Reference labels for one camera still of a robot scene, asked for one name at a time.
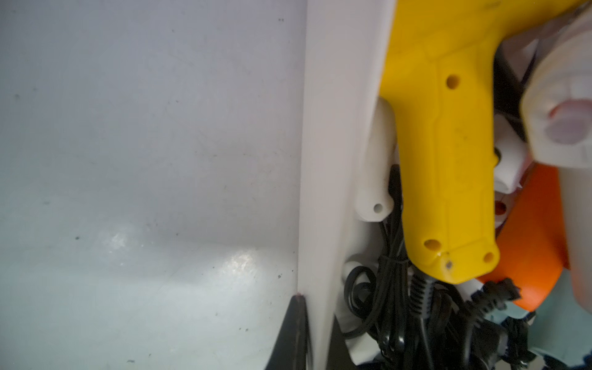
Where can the mint glue gun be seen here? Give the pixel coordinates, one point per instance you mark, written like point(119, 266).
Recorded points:
point(561, 329)

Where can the white mini glue gun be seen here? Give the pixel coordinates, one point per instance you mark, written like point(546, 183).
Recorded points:
point(373, 202)

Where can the white glue gun orange trigger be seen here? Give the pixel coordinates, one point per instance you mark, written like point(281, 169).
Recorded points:
point(556, 109)

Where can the cream plastic storage tray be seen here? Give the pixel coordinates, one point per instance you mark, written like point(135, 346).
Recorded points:
point(345, 48)

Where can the yellow glue gun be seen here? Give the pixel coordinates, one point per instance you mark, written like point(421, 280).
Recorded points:
point(438, 78)

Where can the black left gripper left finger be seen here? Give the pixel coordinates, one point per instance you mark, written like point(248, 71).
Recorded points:
point(290, 350)

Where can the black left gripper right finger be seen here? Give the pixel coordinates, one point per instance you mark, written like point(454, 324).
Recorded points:
point(338, 354)

